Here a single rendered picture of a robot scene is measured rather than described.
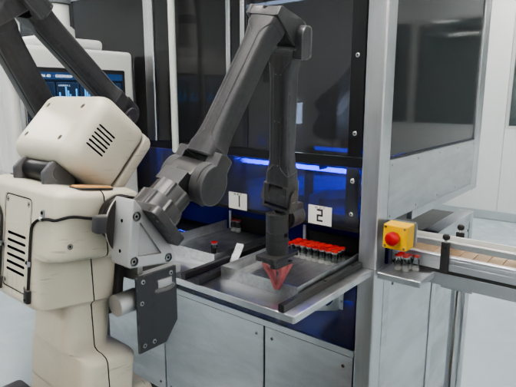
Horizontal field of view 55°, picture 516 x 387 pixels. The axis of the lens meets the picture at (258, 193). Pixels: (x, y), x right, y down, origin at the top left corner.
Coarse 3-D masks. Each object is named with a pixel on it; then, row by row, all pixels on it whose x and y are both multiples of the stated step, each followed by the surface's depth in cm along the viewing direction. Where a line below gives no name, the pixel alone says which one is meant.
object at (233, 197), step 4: (232, 192) 176; (232, 196) 176; (236, 196) 175; (240, 196) 174; (244, 196) 173; (232, 200) 177; (236, 200) 175; (240, 200) 174; (244, 200) 173; (232, 204) 177; (236, 204) 176; (240, 204) 174; (244, 204) 173; (236, 208) 176; (240, 208) 175; (244, 208) 174
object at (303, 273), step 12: (228, 264) 142; (240, 264) 146; (252, 264) 151; (300, 264) 151; (312, 264) 151; (324, 264) 151; (348, 264) 145; (228, 276) 139; (240, 276) 136; (252, 276) 133; (264, 276) 140; (276, 276) 140; (288, 276) 140; (300, 276) 140; (312, 276) 140; (324, 276) 135; (264, 288) 131; (288, 288) 126; (300, 288) 126
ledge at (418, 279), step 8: (392, 264) 151; (384, 272) 145; (392, 272) 145; (400, 272) 145; (408, 272) 145; (416, 272) 145; (424, 272) 145; (432, 272) 145; (392, 280) 142; (400, 280) 141; (408, 280) 139; (416, 280) 138; (424, 280) 139
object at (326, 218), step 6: (312, 210) 156; (324, 210) 153; (330, 210) 152; (312, 216) 156; (324, 216) 153; (330, 216) 152; (312, 222) 157; (318, 222) 155; (324, 222) 154; (330, 222) 152
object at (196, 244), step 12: (204, 228) 182; (216, 228) 187; (228, 228) 191; (192, 240) 175; (204, 240) 175; (216, 240) 175; (228, 240) 175; (240, 240) 175; (252, 240) 164; (264, 240) 169; (180, 252) 159; (192, 252) 156; (204, 252) 152; (228, 252) 155
